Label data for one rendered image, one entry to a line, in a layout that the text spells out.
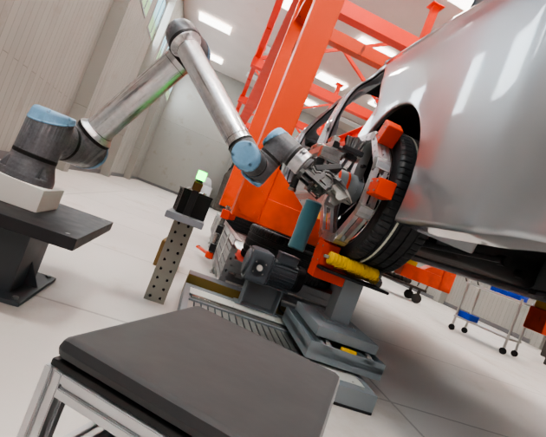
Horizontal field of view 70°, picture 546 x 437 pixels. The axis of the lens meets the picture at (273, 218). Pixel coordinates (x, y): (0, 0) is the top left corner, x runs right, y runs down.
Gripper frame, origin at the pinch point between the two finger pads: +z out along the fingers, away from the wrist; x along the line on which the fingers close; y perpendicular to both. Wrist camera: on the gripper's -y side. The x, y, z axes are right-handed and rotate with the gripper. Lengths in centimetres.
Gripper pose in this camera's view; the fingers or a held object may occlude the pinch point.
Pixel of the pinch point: (349, 200)
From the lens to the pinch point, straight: 142.3
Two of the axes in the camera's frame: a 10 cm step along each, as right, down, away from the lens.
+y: -6.1, 5.7, -5.5
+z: 7.3, 6.8, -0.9
